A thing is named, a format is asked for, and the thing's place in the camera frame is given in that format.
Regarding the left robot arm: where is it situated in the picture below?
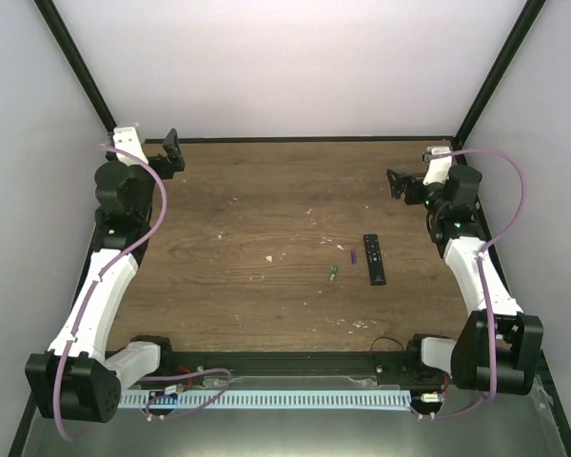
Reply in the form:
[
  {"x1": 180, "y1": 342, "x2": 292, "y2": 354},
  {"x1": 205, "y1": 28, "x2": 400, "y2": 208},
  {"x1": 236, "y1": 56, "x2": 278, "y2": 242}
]
[{"x1": 25, "y1": 126, "x2": 185, "y2": 424}]

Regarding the green battery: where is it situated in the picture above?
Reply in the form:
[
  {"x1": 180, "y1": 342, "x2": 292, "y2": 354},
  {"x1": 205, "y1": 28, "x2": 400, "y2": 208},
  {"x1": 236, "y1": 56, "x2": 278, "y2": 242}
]
[{"x1": 329, "y1": 266, "x2": 338, "y2": 281}]

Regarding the black cage frame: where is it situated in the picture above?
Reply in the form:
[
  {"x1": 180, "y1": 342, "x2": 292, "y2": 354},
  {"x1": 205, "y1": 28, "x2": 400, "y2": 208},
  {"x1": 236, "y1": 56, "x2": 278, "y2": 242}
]
[{"x1": 8, "y1": 1, "x2": 571, "y2": 456}]

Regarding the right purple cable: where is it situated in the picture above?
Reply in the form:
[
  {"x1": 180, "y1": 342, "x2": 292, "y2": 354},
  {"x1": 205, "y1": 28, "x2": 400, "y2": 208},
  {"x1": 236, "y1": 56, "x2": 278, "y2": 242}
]
[{"x1": 418, "y1": 148, "x2": 529, "y2": 422}]

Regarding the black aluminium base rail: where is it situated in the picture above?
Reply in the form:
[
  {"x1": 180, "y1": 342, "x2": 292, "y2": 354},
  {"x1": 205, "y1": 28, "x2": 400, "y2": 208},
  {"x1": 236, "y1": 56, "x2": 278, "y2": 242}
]
[{"x1": 167, "y1": 350, "x2": 408, "y2": 377}]

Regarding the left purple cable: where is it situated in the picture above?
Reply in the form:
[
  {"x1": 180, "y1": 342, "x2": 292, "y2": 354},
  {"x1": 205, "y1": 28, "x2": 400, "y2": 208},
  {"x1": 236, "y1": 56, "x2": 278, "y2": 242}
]
[{"x1": 55, "y1": 145, "x2": 231, "y2": 441}]

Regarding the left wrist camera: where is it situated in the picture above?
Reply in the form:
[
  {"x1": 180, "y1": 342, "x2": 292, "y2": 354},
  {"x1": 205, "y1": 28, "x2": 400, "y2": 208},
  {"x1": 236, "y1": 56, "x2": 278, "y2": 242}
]
[{"x1": 112, "y1": 123, "x2": 148, "y2": 166}]

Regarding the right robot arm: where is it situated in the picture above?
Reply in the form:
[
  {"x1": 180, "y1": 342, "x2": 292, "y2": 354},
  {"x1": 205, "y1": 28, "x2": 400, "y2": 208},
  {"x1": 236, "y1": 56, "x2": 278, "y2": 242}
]
[{"x1": 386, "y1": 165, "x2": 543, "y2": 395}]

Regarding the light blue slotted cable duct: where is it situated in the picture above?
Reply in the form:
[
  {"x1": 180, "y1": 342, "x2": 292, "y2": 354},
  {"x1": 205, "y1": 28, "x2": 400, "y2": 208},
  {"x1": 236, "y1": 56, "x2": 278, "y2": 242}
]
[{"x1": 118, "y1": 389, "x2": 411, "y2": 411}]

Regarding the purple cable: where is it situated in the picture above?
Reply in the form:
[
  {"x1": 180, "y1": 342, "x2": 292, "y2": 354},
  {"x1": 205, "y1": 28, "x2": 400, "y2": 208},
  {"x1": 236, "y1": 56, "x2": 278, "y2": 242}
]
[
  {"x1": 418, "y1": 148, "x2": 529, "y2": 422},
  {"x1": 55, "y1": 145, "x2": 231, "y2": 441}
]

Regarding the black remote control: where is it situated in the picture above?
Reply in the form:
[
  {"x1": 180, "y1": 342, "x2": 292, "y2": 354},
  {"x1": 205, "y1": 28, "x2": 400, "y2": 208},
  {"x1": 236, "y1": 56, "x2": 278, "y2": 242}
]
[{"x1": 363, "y1": 234, "x2": 386, "y2": 286}]

